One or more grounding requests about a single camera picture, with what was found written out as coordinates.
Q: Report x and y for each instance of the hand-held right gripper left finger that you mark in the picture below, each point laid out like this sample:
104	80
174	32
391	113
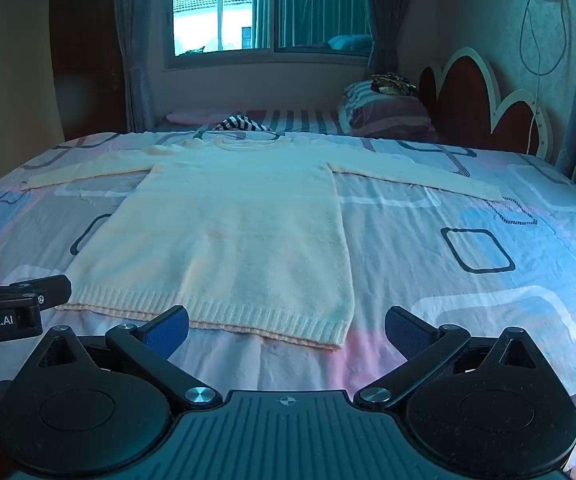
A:
168	332

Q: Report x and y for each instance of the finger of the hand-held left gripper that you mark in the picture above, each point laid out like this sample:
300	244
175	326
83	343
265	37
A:
43	290

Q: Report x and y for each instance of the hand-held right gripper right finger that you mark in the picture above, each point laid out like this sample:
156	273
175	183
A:
408	332

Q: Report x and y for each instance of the cream knitted sweater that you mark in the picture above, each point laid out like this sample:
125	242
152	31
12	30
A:
228	235

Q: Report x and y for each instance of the patterned bed sheet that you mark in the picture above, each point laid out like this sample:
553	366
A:
468	200

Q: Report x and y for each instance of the pink pillow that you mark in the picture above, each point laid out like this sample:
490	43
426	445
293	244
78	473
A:
188	116

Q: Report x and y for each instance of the black and white striped garment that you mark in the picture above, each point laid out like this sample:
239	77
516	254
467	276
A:
240	122

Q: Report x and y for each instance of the striped pillow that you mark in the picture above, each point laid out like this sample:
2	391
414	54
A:
385	110

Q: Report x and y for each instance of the dark brown wardrobe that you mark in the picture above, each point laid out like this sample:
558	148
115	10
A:
85	60

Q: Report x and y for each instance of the striped blanket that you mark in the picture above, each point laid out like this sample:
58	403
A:
308	121

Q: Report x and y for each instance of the dark patterned bag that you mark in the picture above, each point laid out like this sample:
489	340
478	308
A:
393	85

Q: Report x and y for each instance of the window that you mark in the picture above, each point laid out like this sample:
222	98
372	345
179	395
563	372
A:
213	15

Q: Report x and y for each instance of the sheer striped curtain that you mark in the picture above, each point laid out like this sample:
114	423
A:
313	0

